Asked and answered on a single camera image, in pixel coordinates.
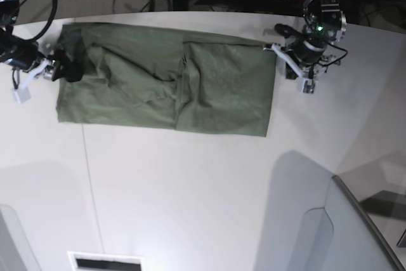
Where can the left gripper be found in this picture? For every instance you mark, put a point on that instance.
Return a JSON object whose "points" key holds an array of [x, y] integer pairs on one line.
{"points": [[305, 51]]}

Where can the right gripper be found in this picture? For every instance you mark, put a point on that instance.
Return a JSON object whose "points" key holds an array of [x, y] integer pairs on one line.
{"points": [[26, 57]]}

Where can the green t-shirt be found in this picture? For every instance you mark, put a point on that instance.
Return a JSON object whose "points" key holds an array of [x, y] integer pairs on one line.
{"points": [[166, 78]]}

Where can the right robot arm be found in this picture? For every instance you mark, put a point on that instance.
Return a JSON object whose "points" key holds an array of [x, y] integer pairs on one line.
{"points": [[9, 15]]}

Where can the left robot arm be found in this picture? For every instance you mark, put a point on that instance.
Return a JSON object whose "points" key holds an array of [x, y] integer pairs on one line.
{"points": [[322, 18]]}

